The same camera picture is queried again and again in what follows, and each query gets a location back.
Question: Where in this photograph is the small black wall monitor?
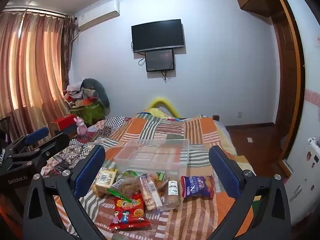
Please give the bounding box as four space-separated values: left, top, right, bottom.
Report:
145 49 175 72

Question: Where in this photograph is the pile of clothes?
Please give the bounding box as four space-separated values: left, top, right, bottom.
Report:
64 84 85 103

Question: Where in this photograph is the pink rabbit toy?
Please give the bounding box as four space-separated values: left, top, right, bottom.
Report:
74 117 88 137

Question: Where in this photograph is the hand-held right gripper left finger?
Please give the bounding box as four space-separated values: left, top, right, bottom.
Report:
22 144 107 240

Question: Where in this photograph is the clear green-edged pastry packet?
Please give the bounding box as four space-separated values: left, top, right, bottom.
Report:
106 171 140 200

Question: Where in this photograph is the long clear biscuit packet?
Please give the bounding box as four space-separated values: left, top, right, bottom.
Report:
138 174 163 214

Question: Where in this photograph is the orange cardboard box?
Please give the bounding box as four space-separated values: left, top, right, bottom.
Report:
75 97 98 108

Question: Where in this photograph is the black wall television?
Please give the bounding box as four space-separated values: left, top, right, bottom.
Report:
131 19 185 53

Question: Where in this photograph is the orange snack packet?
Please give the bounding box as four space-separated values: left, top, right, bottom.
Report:
162 176 182 212

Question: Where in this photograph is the wooden door frame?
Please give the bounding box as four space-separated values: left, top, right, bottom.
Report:
271 0 307 178

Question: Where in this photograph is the red snack packet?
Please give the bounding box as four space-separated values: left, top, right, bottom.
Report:
109 192 150 232

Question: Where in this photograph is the orange striped curtain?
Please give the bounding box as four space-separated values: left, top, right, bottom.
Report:
0 11 75 130

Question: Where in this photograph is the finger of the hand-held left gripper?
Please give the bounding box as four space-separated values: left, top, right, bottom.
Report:
4 127 50 156
7 133 70 166

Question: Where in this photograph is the clear plastic container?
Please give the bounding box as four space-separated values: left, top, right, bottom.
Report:
114 138 190 180

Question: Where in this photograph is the patchwork blanket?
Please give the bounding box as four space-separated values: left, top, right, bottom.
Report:
41 114 255 240

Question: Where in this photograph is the yellow pillow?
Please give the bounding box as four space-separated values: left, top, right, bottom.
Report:
146 96 180 118

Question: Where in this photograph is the red box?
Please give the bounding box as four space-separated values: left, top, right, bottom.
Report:
51 114 78 133

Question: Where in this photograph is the blue snack packet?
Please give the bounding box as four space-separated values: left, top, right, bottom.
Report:
180 175 215 202

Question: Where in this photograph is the green bag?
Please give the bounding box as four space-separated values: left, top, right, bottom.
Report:
71 102 104 127

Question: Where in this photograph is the yellow cracker packet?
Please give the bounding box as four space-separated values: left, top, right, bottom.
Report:
91 167 118 197

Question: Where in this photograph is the white air conditioner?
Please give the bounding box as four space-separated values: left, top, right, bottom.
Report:
76 0 120 32

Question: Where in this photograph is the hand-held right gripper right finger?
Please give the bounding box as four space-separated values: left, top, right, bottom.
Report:
209 145 292 240

